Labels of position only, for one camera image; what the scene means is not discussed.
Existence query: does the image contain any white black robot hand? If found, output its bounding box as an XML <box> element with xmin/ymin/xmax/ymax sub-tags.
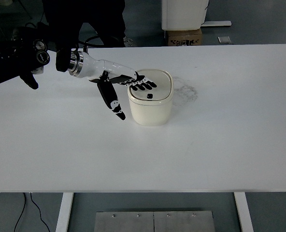
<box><xmin>68</xmin><ymin>51</ymin><xmax>157</xmax><ymax>120</ymax></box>

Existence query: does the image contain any cream square trash can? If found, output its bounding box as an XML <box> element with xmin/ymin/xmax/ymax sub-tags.
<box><xmin>128</xmin><ymin>69</ymin><xmax>174</xmax><ymax>126</ymax></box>

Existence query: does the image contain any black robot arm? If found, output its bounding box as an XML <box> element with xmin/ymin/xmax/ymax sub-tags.
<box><xmin>0</xmin><ymin>23</ymin><xmax>156</xmax><ymax>120</ymax></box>

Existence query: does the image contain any cardboard box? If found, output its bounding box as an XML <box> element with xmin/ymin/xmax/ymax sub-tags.
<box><xmin>165</xmin><ymin>29</ymin><xmax>202</xmax><ymax>46</ymax></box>

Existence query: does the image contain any white appliance cabinet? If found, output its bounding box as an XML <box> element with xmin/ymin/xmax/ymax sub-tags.
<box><xmin>161</xmin><ymin>0</ymin><xmax>209</xmax><ymax>30</ymax></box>

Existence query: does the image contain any small grey floor plate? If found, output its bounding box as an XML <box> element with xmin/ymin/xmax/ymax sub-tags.
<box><xmin>218</xmin><ymin>36</ymin><xmax>232</xmax><ymax>44</ymax></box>

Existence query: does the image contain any person in black clothes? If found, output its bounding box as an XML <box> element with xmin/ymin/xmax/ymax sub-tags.
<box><xmin>42</xmin><ymin>0</ymin><xmax>133</xmax><ymax>49</ymax></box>

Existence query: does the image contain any white table foot bar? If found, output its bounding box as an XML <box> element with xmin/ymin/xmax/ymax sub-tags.
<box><xmin>201</xmin><ymin>21</ymin><xmax>232</xmax><ymax>27</ymax></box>

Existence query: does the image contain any metal floor plate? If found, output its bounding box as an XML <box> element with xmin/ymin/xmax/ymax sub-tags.
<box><xmin>94</xmin><ymin>211</ymin><xmax>215</xmax><ymax>232</ymax></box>

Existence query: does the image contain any white left table leg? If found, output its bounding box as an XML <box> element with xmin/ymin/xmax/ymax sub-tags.
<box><xmin>56</xmin><ymin>192</ymin><xmax>74</xmax><ymax>232</ymax></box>

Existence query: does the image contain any white table leg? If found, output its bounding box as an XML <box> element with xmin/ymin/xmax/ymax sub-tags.
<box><xmin>234</xmin><ymin>192</ymin><xmax>254</xmax><ymax>232</ymax></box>
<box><xmin>56</xmin><ymin>192</ymin><xmax>74</xmax><ymax>232</ymax></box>

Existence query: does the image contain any white right table leg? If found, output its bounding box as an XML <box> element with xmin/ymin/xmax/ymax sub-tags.
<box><xmin>234</xmin><ymin>192</ymin><xmax>254</xmax><ymax>232</ymax></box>

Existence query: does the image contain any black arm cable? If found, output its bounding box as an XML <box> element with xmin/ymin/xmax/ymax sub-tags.
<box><xmin>78</xmin><ymin>35</ymin><xmax>105</xmax><ymax>52</ymax></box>

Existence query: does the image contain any black floor cable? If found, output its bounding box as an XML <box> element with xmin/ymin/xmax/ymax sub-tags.
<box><xmin>13</xmin><ymin>192</ymin><xmax>51</xmax><ymax>232</ymax></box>

